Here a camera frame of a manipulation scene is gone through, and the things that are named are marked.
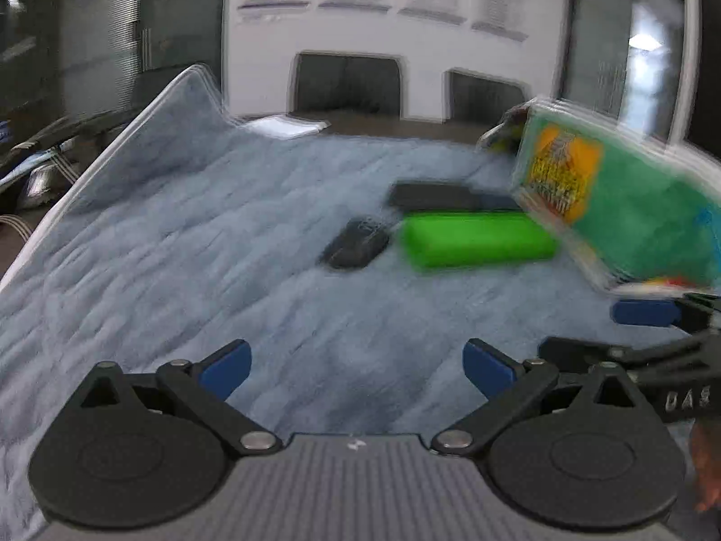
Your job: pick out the black office chair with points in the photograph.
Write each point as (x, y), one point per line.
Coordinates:
(484, 98)
(343, 84)

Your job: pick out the glass partition door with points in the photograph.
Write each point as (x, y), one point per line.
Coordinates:
(180, 22)

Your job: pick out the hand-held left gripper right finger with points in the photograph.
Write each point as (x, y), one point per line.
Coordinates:
(487, 369)

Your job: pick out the dark wooden table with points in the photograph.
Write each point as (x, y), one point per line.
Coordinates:
(388, 127)

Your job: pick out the black key fob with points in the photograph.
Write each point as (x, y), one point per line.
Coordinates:
(355, 243)

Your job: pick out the green power bank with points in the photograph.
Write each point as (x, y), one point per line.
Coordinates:
(479, 239)

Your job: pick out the white paper sheet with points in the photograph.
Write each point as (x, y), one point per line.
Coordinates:
(284, 127)

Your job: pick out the person's right hand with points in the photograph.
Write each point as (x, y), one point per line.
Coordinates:
(707, 462)

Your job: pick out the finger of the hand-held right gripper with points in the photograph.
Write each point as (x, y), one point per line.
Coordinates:
(580, 352)
(645, 313)

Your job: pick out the navy blue power bank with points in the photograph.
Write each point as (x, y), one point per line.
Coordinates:
(433, 196)

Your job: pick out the blue-grey fleece blanket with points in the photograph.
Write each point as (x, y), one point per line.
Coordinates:
(253, 270)

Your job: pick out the green printed bag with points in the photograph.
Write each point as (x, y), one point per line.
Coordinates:
(631, 220)

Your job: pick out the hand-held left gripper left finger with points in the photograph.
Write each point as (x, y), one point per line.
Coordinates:
(228, 369)

